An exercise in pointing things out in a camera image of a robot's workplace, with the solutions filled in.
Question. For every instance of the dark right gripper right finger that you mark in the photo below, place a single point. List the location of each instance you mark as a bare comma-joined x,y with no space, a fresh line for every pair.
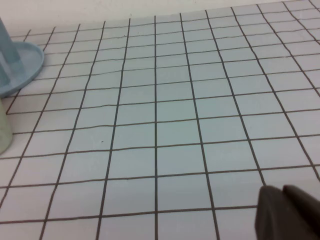
305,210

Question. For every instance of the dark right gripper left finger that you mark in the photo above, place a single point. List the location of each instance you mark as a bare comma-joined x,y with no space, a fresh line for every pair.
272,217

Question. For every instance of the green plastic cup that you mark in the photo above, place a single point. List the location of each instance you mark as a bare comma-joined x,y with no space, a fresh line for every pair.
4,130

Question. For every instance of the blue cup stand with pegs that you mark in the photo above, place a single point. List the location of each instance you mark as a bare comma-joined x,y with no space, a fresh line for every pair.
27,62

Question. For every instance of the white grid-patterned table mat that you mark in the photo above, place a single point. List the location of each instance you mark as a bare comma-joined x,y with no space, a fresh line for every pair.
160,125

